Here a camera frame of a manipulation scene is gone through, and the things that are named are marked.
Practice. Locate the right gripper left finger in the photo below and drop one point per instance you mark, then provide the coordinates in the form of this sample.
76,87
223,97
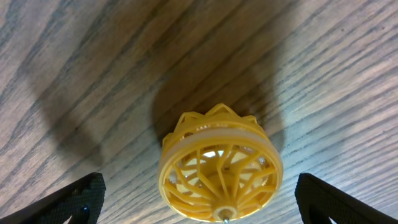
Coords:
78,202

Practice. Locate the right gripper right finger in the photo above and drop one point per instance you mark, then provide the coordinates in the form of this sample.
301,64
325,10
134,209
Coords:
320,202

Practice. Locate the yellow plastic gear wheel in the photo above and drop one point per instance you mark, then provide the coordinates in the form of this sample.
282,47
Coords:
218,167

